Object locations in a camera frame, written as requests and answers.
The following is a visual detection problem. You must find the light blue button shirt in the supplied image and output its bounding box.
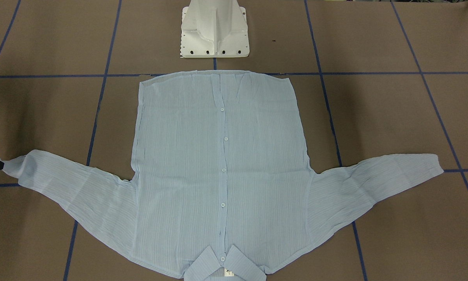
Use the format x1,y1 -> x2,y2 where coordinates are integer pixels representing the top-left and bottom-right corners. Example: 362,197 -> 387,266
3,70 -> 443,281

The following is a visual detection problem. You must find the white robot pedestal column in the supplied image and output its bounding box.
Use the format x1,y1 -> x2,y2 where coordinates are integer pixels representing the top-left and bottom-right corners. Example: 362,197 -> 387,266
179,0 -> 250,58

